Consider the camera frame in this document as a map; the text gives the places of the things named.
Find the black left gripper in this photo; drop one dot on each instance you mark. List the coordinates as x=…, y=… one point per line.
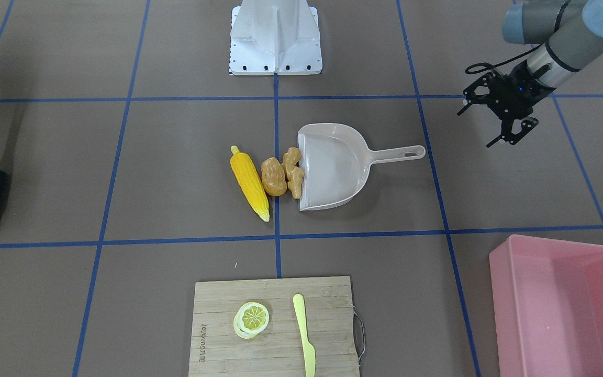
x=509, y=98

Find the beige plastic dustpan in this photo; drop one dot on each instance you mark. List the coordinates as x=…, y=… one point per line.
x=337, y=161

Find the tan toy ginger root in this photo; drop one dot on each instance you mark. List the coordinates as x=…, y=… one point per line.
x=294, y=174

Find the brown toy potato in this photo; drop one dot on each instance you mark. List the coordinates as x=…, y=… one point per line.
x=273, y=177

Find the yellow toy corn cob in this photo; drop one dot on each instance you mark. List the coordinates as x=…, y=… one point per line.
x=249, y=180

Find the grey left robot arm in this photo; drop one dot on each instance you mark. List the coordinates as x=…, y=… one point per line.
x=566, y=37

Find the pink plastic bin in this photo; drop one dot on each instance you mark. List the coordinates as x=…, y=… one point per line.
x=548, y=307

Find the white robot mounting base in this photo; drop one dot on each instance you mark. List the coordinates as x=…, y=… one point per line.
x=275, y=38

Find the yellow plastic knife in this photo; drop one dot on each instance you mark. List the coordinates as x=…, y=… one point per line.
x=309, y=352

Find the yellow lemon slice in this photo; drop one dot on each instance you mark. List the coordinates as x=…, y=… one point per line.
x=250, y=320

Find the wooden cutting board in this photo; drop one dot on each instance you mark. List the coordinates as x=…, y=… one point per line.
x=216, y=350

